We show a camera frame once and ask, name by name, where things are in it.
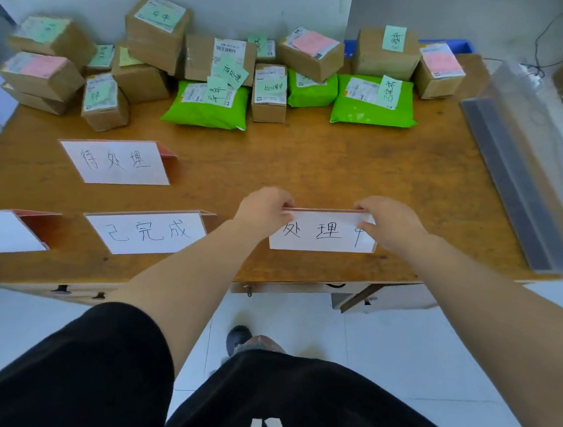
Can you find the person's right hand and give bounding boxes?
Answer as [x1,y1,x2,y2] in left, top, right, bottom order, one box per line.
[350,194,433,260]

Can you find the person's left hand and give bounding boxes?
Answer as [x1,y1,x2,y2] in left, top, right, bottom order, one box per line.
[232,183,298,245]

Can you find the person's left forearm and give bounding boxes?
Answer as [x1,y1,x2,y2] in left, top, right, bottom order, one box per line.
[98,207,271,385]

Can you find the person's right forearm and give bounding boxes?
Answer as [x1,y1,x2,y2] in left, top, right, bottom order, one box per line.
[385,232,563,427]

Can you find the wooden desk drawer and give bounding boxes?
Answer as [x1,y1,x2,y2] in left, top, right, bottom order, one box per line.
[0,272,124,309]
[230,265,424,313]

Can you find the large green mailer bag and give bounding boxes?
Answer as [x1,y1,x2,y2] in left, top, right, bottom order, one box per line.
[329,71,421,132]

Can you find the dark shoe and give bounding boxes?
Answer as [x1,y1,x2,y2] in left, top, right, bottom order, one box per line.
[224,323,289,364]

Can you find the small green mailer bag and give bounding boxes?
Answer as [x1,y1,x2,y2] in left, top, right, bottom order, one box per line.
[285,69,341,112]

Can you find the clear plastic tray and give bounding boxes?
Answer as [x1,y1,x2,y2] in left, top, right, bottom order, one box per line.
[445,55,563,276]

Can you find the black shirt with white print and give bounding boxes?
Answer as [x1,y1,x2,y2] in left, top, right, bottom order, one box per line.
[0,290,514,427]

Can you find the blue plastic crate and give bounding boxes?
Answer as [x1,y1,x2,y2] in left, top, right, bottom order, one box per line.
[343,28,477,71]

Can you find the white power strip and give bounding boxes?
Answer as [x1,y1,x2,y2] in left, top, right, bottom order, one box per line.
[516,64,546,89]

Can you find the pile of cardboard parcel boxes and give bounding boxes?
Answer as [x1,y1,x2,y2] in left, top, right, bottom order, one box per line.
[0,0,496,169]

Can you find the black floor cable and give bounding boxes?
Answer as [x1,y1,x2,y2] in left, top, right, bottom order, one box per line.
[481,0,563,82]

